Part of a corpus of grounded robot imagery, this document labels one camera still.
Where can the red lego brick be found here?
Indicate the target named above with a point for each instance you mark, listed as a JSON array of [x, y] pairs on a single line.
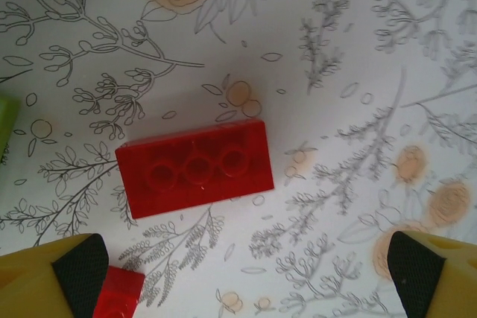
[[117, 295], [194, 169]]

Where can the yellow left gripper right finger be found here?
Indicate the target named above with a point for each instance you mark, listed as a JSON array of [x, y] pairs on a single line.
[[439, 284]]

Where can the floral print tablecloth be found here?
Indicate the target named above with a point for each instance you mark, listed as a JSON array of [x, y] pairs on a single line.
[[335, 53]]

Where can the lime green lego brick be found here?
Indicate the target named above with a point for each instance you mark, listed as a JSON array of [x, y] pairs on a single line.
[[6, 124]]

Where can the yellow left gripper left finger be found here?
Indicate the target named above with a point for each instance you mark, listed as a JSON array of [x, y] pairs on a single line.
[[33, 284]]

